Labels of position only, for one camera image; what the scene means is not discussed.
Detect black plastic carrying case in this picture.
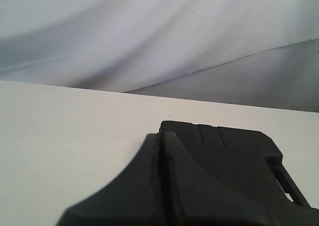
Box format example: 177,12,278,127
159,121,319,226

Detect grey fabric backdrop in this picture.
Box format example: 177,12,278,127
0,0,319,112

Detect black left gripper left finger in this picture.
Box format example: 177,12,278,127
57,134,162,226

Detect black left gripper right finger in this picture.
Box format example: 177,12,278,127
161,133,319,226

